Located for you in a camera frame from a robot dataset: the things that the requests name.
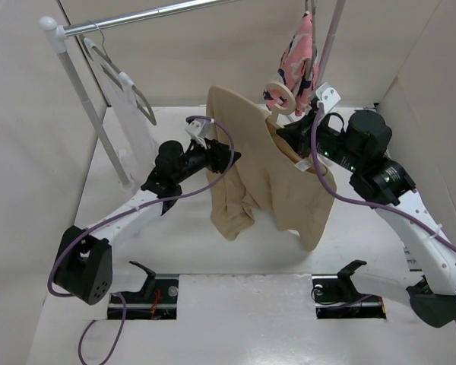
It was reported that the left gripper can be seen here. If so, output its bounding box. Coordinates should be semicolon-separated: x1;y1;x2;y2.
174;136;239;184

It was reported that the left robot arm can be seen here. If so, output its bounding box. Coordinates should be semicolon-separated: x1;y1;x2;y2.
47;139;242;306

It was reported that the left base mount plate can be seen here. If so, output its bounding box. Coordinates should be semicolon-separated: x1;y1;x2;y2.
122;275;179;321

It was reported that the pink patterned garment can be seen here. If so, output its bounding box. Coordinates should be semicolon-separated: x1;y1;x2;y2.
273;19;312;116

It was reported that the grey hanger left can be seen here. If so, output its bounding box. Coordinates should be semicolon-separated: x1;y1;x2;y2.
87;20;157;125

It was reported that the white garment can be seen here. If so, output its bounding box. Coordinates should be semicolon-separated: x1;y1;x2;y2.
80;36;159;186

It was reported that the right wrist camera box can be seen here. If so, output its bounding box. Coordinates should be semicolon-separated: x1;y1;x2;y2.
315;82;341;114

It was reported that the beige t shirt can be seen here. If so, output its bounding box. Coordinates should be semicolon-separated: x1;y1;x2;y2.
206;86;334;252

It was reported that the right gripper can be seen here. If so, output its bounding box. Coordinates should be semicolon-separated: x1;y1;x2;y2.
277;108;364;173

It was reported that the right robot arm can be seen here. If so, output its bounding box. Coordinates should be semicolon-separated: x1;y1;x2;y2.
277;109;456;328

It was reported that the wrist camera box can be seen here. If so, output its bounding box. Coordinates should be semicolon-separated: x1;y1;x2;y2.
315;82;341;114
185;117;213;144

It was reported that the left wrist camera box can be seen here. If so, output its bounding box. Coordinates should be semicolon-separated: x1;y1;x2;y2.
185;117;213;144

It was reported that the grey hanger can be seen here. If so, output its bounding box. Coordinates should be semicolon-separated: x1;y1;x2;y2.
302;1;319;91
87;20;157;125

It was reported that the clothes rack frame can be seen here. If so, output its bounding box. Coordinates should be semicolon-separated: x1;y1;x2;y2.
39;1;346;194

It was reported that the base mount plate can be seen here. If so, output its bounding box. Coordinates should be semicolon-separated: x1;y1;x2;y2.
122;275;179;321
311;275;387;319

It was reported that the aluminium rail right side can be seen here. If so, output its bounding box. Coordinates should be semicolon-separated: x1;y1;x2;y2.
372;102;426;273

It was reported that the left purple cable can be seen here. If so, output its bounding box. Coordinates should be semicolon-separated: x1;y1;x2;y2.
46;115;236;363

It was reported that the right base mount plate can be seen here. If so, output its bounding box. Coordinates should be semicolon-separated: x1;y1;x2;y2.
311;275;387;319

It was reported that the grey hanger right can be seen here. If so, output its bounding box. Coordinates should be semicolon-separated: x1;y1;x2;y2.
302;1;319;91

